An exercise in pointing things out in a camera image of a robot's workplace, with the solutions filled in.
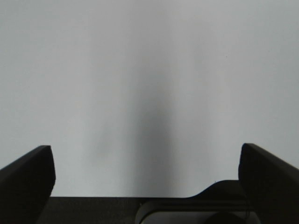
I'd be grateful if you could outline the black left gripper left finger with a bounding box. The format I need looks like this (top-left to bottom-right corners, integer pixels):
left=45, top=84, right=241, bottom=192
left=0, top=146, right=56, bottom=224

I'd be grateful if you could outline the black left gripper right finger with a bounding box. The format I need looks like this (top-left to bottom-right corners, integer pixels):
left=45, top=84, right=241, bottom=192
left=238, top=143, right=299, bottom=224

